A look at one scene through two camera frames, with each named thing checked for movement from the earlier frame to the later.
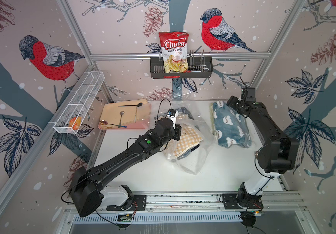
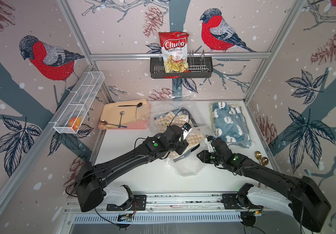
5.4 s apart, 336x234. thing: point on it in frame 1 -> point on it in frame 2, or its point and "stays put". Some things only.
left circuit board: [124, 217] stays put
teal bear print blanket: [231, 127] stays put
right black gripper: [231, 101] -> [203, 157]
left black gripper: [177, 130] -> [184, 144]
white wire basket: [78, 102] stays put
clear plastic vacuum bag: [190, 150] stays put
